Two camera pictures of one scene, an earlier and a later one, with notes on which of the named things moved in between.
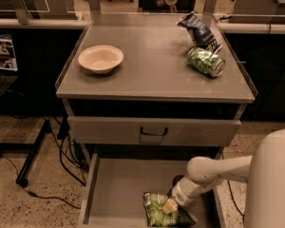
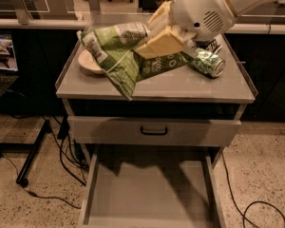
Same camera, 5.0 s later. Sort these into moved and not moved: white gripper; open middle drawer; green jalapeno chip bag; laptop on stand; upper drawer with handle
Moved: green jalapeno chip bag; white gripper
Not moved: laptop on stand; upper drawer with handle; open middle drawer
